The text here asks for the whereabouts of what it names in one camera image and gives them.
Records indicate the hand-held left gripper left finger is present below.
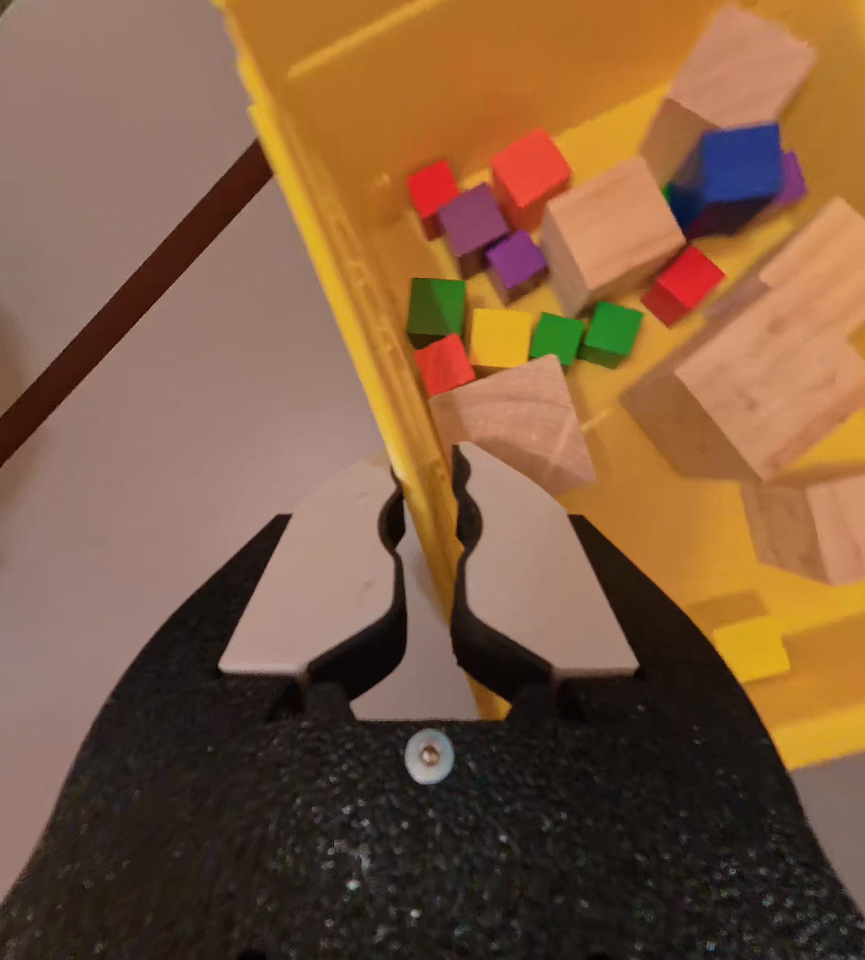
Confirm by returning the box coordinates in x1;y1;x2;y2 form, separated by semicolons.
217;457;410;705

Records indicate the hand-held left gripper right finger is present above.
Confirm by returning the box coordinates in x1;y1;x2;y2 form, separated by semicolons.
449;441;641;708

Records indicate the yellow plastic box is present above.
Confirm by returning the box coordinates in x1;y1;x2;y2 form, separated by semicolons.
211;0;865;771

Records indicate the heap of natural wood blocks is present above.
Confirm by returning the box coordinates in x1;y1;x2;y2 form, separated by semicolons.
428;6;865;588

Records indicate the pile of coloured wooden cubes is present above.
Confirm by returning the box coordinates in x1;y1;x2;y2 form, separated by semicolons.
404;123;809;685

